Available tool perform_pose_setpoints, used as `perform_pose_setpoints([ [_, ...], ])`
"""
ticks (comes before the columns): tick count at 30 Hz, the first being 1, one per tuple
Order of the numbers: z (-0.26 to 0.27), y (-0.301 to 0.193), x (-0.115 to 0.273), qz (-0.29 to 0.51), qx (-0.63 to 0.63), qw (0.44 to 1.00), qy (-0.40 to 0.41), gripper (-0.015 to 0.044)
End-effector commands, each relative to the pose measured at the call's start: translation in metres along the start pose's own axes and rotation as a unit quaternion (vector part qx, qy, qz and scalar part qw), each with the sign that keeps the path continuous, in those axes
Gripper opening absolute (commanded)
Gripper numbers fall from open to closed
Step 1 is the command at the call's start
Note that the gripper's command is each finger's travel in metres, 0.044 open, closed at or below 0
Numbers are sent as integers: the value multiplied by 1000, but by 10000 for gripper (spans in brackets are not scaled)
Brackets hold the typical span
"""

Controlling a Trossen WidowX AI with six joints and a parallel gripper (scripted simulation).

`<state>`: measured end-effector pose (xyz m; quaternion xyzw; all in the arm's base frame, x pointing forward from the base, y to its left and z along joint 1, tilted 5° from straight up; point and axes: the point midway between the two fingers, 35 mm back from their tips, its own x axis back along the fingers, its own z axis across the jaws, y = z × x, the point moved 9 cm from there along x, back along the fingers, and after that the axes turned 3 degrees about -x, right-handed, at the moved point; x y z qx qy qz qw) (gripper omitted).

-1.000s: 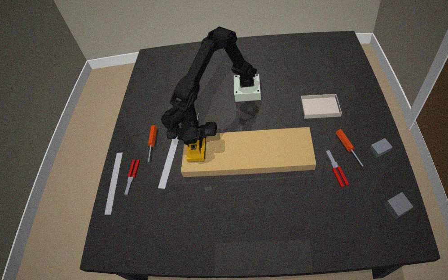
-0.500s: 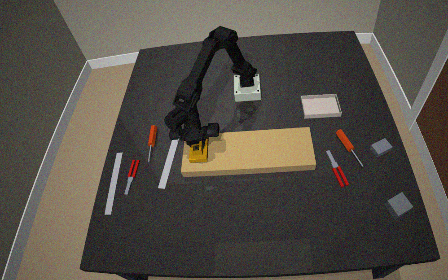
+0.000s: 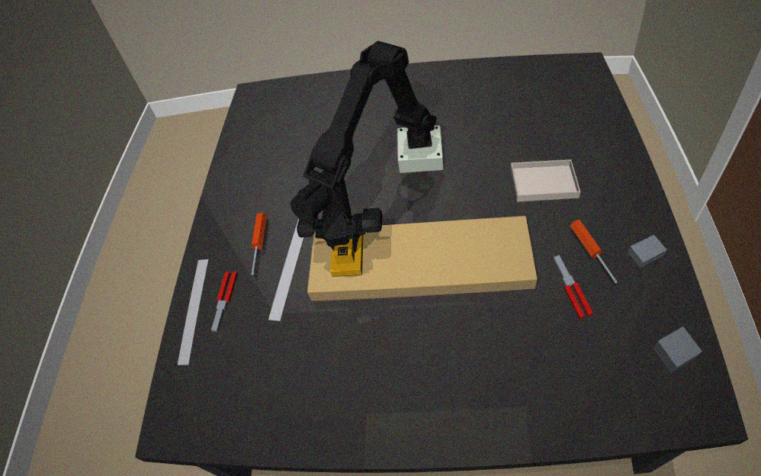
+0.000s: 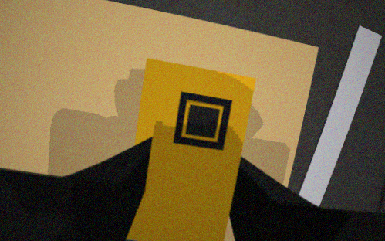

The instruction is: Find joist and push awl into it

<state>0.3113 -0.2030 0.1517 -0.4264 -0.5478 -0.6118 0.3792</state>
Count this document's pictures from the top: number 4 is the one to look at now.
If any light grey flat strip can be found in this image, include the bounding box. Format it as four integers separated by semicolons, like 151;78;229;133
298;26;382;206

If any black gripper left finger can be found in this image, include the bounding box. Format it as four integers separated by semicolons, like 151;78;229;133
0;137;153;241

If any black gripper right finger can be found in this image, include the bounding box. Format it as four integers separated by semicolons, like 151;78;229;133
229;157;385;241

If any tan panel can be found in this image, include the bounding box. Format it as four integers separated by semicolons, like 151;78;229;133
0;0;319;188

